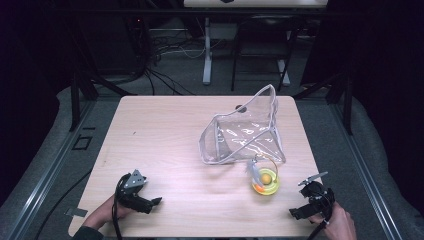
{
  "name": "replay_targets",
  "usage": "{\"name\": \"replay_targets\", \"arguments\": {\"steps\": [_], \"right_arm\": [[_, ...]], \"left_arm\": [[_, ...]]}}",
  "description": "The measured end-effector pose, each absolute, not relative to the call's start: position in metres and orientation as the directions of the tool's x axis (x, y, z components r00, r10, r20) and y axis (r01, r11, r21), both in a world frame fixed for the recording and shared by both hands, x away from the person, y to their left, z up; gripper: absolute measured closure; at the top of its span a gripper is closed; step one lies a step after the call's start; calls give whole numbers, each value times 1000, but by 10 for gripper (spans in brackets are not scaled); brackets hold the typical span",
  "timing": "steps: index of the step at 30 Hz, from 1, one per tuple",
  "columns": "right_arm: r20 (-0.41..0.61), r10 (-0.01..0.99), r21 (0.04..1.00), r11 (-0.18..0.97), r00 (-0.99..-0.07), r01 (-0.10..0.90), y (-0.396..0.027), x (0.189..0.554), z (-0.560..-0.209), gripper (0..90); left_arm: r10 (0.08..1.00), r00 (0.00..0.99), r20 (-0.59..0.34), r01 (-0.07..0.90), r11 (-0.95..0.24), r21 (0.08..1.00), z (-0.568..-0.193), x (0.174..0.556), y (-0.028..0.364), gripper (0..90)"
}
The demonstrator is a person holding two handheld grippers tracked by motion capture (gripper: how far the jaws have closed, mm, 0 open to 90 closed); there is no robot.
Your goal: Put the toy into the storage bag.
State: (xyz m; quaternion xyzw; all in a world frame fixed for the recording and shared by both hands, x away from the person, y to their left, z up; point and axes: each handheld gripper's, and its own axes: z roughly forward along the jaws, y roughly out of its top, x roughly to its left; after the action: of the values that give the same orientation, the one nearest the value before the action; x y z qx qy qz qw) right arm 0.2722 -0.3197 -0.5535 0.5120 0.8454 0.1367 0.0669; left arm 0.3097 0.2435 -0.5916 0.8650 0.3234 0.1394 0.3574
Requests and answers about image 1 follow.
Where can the black metal frame stand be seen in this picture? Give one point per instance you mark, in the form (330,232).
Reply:
(80,83)
(343,96)

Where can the yellow cat toy with feather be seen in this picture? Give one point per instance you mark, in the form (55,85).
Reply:
(266,181)

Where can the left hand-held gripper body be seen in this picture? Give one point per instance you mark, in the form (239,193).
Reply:
(134,182)

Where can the white desk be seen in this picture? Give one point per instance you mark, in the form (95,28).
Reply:
(255,3)

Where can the black chair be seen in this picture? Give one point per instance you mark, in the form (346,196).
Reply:
(263,36)

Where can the person's left hand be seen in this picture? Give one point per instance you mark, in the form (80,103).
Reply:
(107,210)

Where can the black tape rectangle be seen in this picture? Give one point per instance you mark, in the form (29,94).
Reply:
(82,142)

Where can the person's right hand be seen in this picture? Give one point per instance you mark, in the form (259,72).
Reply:
(338,223)

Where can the grey tape strip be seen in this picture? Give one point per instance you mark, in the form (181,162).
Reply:
(76,212)

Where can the clear plastic zipper bag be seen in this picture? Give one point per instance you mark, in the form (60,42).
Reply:
(245,133)

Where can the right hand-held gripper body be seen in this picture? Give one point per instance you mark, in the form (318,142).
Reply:
(316,193)

